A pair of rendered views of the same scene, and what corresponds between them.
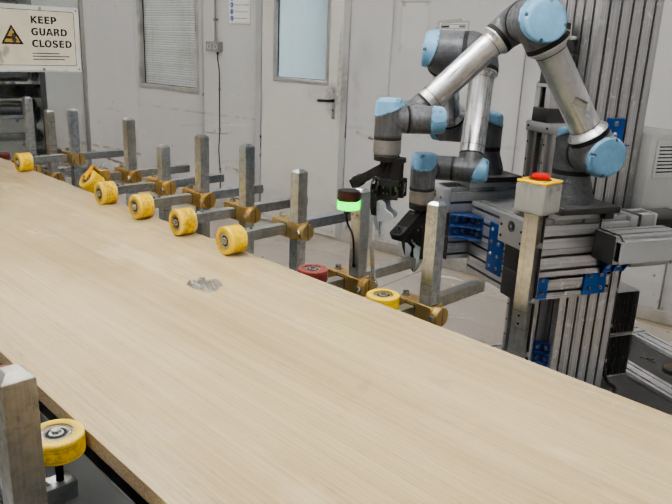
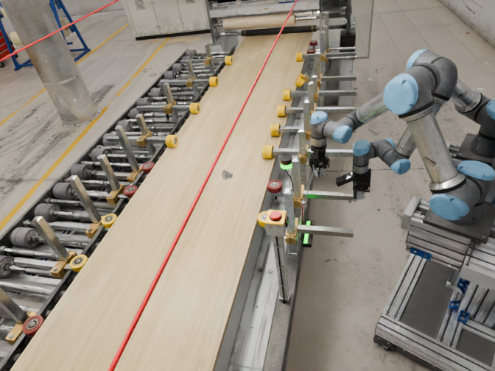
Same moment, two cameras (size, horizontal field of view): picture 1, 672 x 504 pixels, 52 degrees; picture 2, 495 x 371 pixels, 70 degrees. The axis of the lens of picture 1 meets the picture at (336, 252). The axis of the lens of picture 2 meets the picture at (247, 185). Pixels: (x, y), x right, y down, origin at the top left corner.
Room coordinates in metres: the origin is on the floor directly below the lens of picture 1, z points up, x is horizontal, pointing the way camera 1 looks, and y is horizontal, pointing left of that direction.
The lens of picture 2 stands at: (0.97, -1.20, 2.12)
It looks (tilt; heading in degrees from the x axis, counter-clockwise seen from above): 39 degrees down; 65
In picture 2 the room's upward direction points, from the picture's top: 10 degrees counter-clockwise
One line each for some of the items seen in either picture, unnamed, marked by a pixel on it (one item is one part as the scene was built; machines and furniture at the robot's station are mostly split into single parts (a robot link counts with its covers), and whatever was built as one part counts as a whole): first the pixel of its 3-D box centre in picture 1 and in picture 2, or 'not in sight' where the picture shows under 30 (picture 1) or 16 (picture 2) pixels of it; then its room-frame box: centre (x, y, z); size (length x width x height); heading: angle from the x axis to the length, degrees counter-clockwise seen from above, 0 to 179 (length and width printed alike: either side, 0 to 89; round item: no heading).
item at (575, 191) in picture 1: (569, 184); (464, 202); (2.11, -0.71, 1.09); 0.15 x 0.15 x 0.10
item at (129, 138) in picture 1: (131, 178); (317, 82); (2.68, 0.82, 0.93); 0.04 x 0.04 x 0.48; 45
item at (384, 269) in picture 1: (362, 276); (311, 194); (1.87, -0.08, 0.84); 0.43 x 0.03 x 0.04; 135
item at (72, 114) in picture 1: (75, 163); (323, 59); (3.03, 1.17, 0.92); 0.04 x 0.04 x 0.48; 45
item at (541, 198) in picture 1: (537, 197); (276, 224); (1.43, -0.42, 1.18); 0.07 x 0.07 x 0.08; 45
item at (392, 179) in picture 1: (388, 177); (319, 154); (1.88, -0.13, 1.13); 0.09 x 0.08 x 0.12; 65
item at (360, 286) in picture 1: (350, 281); (297, 196); (1.81, -0.04, 0.85); 0.14 x 0.06 x 0.05; 45
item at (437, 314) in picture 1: (421, 309); (292, 230); (1.63, -0.22, 0.84); 0.14 x 0.06 x 0.05; 45
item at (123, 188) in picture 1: (167, 183); (320, 93); (2.56, 0.65, 0.95); 0.50 x 0.04 x 0.04; 135
